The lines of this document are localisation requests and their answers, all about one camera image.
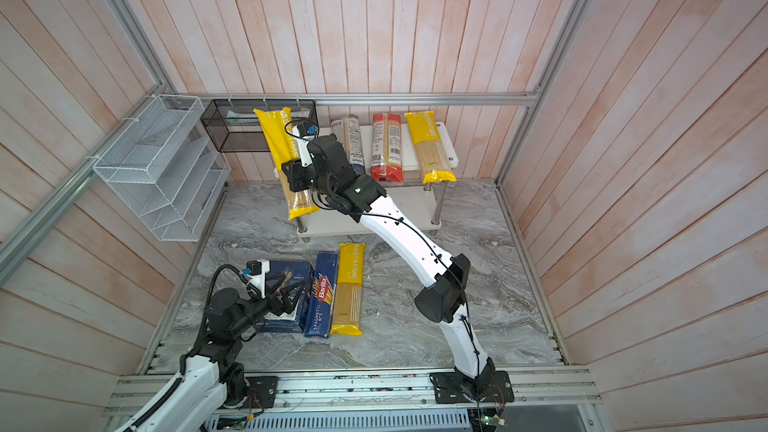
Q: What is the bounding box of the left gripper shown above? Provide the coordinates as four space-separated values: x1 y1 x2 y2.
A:
231 273 306 336

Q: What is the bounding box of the yellow Pastatime spaghetti bag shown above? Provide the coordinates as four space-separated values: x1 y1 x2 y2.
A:
405 111 456 184
253 107 319 220
330 243 365 337

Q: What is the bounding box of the dark blue clear spaghetti bag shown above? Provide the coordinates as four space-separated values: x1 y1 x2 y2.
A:
331 114 366 174

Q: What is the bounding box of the red spaghetti bag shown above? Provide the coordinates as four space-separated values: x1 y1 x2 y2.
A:
371 113 403 183

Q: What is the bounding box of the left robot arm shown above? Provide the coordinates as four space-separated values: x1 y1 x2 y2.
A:
117 261 307 431

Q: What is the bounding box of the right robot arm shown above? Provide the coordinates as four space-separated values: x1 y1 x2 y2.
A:
280 132 496 402

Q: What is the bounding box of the wide blue Barilla pasta box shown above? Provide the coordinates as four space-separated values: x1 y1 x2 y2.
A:
262 260 314 333

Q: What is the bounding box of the white two-tier shelf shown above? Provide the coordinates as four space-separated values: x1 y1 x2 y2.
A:
293 123 446 241

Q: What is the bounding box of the narrow blue Barilla spaghetti box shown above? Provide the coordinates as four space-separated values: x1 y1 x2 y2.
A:
304 252 339 338

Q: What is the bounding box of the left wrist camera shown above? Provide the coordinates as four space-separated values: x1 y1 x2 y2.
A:
243 260 270 299

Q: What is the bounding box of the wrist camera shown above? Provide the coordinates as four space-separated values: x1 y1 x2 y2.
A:
291 119 319 167
243 260 270 299

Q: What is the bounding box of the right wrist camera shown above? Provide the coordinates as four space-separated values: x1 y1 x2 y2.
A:
291 119 319 167

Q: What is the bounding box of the black wire mesh basket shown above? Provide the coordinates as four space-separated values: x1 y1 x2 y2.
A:
201 98 318 153

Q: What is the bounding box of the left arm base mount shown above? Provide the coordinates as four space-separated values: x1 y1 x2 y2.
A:
224 376 279 410

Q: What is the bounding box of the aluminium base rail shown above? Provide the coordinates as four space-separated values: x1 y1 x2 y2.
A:
103 366 602 417

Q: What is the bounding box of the white wire mesh rack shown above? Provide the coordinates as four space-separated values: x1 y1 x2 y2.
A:
93 95 230 242

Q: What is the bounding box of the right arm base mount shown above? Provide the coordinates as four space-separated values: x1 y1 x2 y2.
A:
429 370 515 405

